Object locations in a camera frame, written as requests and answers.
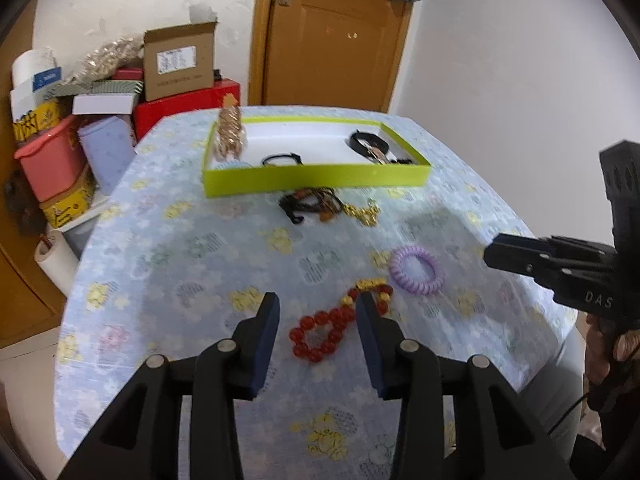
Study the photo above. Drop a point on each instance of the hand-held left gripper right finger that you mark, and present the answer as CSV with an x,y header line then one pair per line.
x,y
367,347

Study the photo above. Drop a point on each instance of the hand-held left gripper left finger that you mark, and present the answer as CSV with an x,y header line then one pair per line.
x,y
265,345

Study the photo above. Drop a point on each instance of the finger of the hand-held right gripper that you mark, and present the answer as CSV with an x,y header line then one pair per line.
x,y
520,260

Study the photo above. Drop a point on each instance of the lime green shallow box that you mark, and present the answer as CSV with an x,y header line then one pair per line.
x,y
320,180

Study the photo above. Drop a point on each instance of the black smart band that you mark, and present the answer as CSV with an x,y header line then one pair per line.
x,y
362,139

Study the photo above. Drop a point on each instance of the gold beige hair claw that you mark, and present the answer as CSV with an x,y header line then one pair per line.
x,y
230,130

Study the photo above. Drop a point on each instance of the person's right hand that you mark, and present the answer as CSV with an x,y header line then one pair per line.
x,y
597,355

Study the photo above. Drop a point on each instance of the person's grey pants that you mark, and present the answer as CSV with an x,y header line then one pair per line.
x,y
555,385

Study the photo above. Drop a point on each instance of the white plastic storage bin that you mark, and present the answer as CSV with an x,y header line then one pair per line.
x,y
87,225

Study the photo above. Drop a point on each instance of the white paper roll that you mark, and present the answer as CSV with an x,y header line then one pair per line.
x,y
30,67
57,265

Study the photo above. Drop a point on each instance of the yellow patterned box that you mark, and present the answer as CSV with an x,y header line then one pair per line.
x,y
35,122
67,207

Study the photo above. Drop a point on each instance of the light blue fabric bin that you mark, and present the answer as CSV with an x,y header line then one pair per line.
x,y
107,157

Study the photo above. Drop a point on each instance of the large red gift box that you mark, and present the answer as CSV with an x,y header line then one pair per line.
x,y
180,105

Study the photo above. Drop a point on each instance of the pink plastic basket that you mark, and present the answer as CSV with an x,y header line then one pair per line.
x,y
50,165

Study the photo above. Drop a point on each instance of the dark object on cabinet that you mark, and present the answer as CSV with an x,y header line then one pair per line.
x,y
22,200

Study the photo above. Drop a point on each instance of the wooden door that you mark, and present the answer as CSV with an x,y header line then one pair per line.
x,y
335,45

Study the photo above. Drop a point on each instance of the white box lid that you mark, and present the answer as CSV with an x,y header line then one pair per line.
x,y
102,105

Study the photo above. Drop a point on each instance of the open cardboard box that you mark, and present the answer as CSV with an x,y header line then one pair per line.
x,y
177,62

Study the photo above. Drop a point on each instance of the small red box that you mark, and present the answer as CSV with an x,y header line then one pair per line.
x,y
129,74

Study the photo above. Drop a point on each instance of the green striped flat box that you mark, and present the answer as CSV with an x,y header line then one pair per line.
x,y
92,88

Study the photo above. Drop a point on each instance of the bag of gold ornaments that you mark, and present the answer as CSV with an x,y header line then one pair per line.
x,y
107,57

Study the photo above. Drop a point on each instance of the white and blue carton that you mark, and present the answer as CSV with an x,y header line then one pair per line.
x,y
32,92

